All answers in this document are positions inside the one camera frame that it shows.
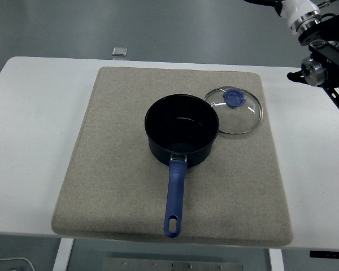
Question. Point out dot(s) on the beige fabric mat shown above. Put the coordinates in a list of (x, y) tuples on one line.
[(115, 169)]

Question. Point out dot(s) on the small silver floor plate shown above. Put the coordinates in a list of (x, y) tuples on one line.
[(120, 51)]

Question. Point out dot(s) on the black table control panel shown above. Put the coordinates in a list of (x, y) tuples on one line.
[(330, 254)]

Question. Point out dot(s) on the white table leg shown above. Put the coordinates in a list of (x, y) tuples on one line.
[(63, 254), (276, 261)]

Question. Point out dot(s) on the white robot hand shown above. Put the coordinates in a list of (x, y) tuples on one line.
[(296, 7)]

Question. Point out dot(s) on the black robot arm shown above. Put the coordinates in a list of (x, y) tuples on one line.
[(325, 53)]

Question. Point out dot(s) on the glass lid with blue knob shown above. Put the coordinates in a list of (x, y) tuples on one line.
[(237, 113)]

